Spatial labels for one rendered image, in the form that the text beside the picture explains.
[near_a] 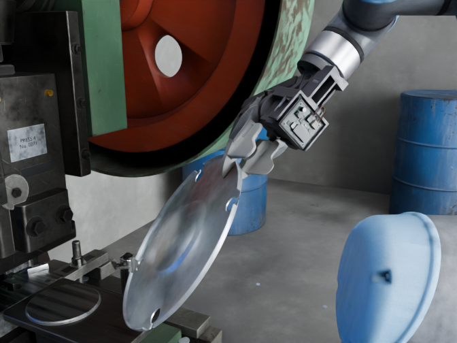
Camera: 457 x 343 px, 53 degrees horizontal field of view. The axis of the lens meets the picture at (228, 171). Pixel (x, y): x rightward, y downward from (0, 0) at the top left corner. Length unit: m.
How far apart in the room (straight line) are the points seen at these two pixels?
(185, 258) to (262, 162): 0.17
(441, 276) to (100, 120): 0.65
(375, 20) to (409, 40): 3.17
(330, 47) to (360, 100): 3.23
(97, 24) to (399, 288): 0.67
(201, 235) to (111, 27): 0.43
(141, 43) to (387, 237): 0.83
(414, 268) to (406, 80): 3.50
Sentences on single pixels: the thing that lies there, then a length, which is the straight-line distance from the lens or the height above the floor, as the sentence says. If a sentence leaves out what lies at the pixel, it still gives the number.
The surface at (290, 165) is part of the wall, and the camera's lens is 4.17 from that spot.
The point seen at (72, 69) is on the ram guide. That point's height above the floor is 1.18.
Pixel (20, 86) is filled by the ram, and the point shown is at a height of 1.15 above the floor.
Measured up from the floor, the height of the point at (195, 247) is 0.95.
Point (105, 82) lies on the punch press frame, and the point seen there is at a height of 1.15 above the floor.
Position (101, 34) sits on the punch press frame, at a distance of 0.87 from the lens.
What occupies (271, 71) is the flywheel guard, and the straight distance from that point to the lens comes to 0.89.
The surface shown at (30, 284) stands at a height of 0.78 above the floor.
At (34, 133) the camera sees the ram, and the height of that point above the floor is 1.08.
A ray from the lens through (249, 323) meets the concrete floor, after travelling 2.18.
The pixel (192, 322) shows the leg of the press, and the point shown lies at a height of 0.64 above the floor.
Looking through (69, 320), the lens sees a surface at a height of 0.78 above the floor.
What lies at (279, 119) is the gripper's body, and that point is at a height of 1.12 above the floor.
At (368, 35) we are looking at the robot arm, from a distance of 0.70.
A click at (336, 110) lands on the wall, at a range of 3.96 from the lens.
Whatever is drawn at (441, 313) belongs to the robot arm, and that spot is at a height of 1.04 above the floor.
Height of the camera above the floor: 1.22
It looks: 16 degrees down
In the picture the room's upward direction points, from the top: straight up
